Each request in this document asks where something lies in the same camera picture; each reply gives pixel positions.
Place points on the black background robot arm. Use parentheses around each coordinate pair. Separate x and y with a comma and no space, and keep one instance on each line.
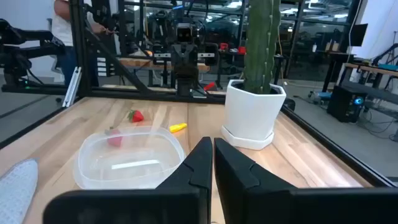
(18,46)

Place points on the yellow toy pepper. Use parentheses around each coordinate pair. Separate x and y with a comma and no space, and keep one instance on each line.
(178,127)

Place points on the wooden workbench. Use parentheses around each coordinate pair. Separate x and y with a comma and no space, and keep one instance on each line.
(373,70)
(140,63)

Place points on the green cactus in white pot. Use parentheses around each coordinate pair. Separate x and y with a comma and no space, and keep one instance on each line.
(252,112)

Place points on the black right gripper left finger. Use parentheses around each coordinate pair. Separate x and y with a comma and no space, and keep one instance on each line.
(186,199)

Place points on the small red object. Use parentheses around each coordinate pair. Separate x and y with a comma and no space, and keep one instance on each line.
(224,46)
(242,49)

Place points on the person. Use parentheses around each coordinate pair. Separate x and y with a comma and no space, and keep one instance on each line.
(63,28)

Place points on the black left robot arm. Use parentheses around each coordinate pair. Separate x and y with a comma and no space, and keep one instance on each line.
(185,87)

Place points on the tall green cactus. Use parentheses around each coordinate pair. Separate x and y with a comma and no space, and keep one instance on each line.
(259,46)

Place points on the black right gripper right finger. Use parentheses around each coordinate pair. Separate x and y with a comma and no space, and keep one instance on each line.
(248,199)

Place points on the black computer tower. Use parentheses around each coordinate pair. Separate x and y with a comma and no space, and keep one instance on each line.
(345,104)

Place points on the red tag strip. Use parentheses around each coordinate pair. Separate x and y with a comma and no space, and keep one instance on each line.
(210,86)

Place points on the black aluminium rig frame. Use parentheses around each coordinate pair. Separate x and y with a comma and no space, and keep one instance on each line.
(77,46)

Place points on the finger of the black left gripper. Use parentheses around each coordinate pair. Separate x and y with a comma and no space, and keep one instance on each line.
(177,60)
(194,60)

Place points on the silver aluminium extrusion piece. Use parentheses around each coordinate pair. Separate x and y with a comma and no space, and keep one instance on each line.
(72,87)

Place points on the grey waffle dish cloth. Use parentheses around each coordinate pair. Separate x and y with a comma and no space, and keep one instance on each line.
(17,193)

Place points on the clear plastic tupperware container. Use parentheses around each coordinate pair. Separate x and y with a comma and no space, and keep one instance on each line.
(130,161)

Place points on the white hexagonal pot saucer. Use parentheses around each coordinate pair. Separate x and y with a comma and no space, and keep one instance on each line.
(245,143)

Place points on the black monitor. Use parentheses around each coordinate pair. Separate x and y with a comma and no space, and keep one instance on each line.
(358,35)

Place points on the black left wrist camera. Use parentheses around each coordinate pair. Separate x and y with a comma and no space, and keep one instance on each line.
(184,34)

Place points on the person's hand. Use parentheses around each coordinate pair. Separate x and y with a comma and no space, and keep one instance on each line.
(99,28)

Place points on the red plastic strawberry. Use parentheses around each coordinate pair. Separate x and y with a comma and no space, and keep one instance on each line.
(136,116)
(114,140)

